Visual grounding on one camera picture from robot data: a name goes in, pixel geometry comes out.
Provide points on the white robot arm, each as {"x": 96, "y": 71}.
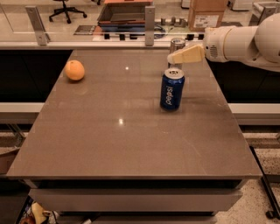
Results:
{"x": 255, "y": 46}

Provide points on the silver redbull can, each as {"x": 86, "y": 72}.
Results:
{"x": 176, "y": 44}

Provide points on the middle metal glass bracket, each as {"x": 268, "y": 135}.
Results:
{"x": 149, "y": 25}

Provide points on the left metal glass bracket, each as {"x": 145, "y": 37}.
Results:
{"x": 37, "y": 25}

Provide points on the grey open tray box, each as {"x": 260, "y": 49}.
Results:
{"x": 123, "y": 11}

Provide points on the black office chair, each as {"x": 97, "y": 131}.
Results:
{"x": 66, "y": 10}

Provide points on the metal glass bracket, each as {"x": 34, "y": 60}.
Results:
{"x": 149, "y": 25}
{"x": 37, "y": 25}
{"x": 259, "y": 13}

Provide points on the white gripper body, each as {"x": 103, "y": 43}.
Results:
{"x": 212, "y": 44}

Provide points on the cardboard box with label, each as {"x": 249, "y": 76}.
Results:
{"x": 205, "y": 13}

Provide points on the orange fruit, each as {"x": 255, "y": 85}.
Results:
{"x": 74, "y": 70}

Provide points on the right metal glass bracket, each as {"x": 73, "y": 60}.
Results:
{"x": 259, "y": 13}

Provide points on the blue pepsi can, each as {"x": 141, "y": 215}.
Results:
{"x": 173, "y": 81}

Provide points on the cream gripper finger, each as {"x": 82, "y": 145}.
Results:
{"x": 187, "y": 55}

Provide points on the grey table drawer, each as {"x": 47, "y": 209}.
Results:
{"x": 136, "y": 200}

